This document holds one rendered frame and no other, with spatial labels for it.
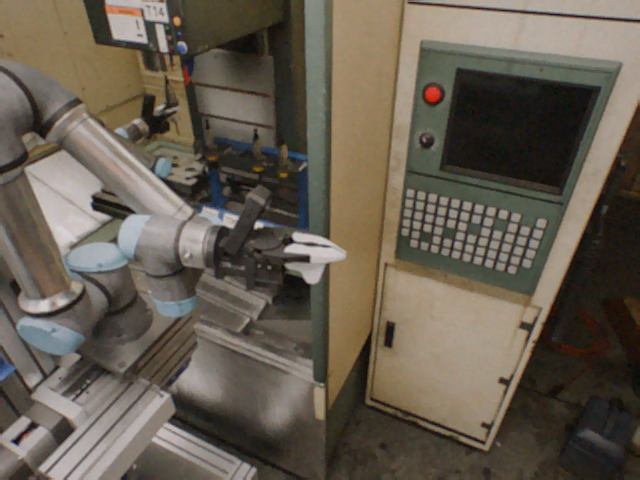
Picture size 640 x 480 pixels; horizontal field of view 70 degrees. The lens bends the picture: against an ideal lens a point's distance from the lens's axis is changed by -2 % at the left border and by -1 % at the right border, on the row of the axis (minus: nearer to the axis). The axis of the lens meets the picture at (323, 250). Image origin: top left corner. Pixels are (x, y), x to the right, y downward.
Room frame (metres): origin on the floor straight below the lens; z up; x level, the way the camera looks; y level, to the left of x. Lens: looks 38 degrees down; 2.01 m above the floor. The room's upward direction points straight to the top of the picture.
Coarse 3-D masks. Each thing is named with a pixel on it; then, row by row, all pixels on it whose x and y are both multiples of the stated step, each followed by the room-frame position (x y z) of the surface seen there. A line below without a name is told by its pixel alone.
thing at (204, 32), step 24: (96, 0) 1.76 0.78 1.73; (168, 0) 1.62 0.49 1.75; (192, 0) 1.64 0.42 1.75; (216, 0) 1.76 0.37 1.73; (240, 0) 1.89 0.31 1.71; (264, 0) 2.04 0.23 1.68; (96, 24) 1.77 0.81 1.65; (144, 24) 1.67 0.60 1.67; (168, 24) 1.63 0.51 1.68; (192, 24) 1.63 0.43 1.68; (216, 24) 1.74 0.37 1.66; (240, 24) 1.87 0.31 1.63; (264, 24) 2.03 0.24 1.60; (144, 48) 1.68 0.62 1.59; (168, 48) 1.64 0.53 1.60; (192, 48) 1.61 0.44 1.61
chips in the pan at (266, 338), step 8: (256, 336) 1.19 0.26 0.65; (264, 336) 1.19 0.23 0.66; (272, 336) 1.20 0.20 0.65; (272, 344) 1.15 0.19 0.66; (280, 344) 1.15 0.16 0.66; (288, 344) 1.16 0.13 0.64; (296, 352) 1.12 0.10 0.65; (304, 352) 1.11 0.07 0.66; (312, 352) 1.11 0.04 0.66; (312, 360) 1.08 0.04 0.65
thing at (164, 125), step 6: (156, 114) 1.81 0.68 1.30; (162, 114) 1.81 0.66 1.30; (144, 120) 1.75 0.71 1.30; (156, 120) 1.80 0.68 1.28; (162, 120) 1.82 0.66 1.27; (150, 126) 1.75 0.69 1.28; (156, 126) 1.80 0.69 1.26; (162, 126) 1.80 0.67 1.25; (168, 126) 1.83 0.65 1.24; (150, 132) 1.74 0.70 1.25; (156, 132) 1.80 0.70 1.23; (162, 132) 1.80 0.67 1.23; (144, 138) 1.76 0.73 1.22; (150, 138) 1.75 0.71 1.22
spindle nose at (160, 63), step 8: (144, 56) 1.86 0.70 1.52; (152, 56) 1.84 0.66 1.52; (160, 56) 1.84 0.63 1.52; (168, 56) 1.86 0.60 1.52; (176, 56) 1.88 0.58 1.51; (144, 64) 1.87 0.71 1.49; (152, 64) 1.84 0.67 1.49; (160, 64) 1.84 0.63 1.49; (168, 64) 1.85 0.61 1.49; (176, 64) 1.88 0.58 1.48; (160, 72) 1.85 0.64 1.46
